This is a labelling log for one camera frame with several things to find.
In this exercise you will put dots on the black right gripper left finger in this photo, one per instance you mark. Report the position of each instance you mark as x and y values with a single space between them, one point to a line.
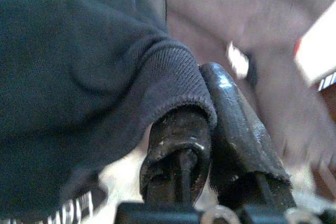
178 129

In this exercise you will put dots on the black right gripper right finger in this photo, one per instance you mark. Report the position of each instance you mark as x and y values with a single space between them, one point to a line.
236 129

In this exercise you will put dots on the black collared shirt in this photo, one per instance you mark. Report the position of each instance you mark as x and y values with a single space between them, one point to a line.
78 77

